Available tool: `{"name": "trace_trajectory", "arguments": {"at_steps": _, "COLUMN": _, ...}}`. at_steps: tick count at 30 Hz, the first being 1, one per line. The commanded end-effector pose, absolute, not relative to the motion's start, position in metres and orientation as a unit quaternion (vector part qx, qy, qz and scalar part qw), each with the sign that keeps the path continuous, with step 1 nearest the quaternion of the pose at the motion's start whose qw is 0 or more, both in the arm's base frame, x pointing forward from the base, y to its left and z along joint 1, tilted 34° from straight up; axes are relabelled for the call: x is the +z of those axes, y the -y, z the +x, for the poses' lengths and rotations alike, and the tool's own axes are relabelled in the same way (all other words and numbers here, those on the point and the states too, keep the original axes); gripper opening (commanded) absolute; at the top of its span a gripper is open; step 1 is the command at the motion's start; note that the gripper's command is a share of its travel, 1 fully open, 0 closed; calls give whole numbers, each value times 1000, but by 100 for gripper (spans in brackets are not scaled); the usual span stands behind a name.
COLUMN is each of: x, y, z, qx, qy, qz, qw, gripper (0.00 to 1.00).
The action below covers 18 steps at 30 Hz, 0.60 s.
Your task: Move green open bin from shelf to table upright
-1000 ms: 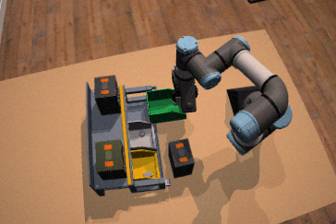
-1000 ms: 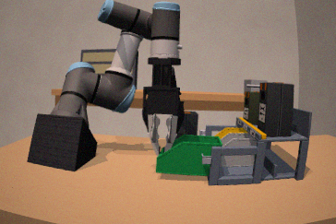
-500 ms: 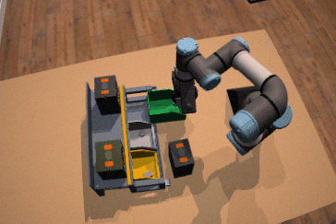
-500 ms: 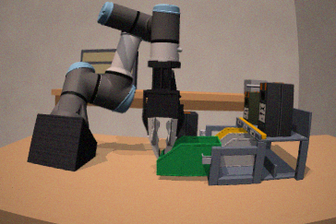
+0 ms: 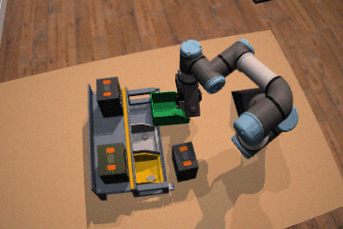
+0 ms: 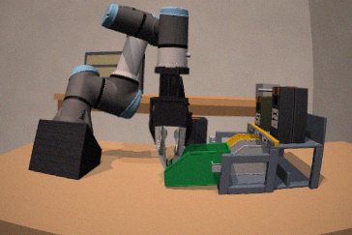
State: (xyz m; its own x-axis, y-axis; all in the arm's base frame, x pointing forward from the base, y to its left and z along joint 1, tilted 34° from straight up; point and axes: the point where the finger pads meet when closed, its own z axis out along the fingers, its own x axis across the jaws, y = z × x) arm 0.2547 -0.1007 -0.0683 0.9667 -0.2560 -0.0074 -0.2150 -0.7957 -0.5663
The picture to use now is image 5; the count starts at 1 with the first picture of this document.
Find yellow open bin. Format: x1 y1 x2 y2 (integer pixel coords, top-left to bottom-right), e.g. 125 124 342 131
134 153 164 185

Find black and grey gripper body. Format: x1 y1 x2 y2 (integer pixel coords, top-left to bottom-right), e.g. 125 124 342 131
175 72 198 101

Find grey metal rack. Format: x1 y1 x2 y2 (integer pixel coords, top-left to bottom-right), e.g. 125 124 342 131
88 83 174 201

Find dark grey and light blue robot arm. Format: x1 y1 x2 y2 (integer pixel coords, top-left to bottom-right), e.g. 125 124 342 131
177 39 299 159

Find green bin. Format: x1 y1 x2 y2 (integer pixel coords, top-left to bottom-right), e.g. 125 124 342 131
150 91 190 126

